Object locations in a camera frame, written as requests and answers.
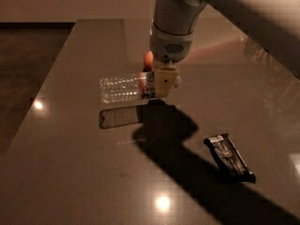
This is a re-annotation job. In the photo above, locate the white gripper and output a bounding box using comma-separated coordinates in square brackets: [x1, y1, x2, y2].
[149, 24, 193, 98]

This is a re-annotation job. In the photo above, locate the red apple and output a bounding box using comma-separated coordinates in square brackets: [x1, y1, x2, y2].
[143, 52, 153, 71]

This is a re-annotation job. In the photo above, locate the clear plastic water bottle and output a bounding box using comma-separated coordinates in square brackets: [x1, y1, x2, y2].
[98, 71, 182, 105]

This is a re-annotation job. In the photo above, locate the black snack bar wrapper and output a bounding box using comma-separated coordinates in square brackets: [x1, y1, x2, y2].
[203, 133, 256, 184]

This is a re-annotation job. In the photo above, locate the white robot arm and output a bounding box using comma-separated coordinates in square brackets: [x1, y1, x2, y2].
[150, 0, 300, 76]

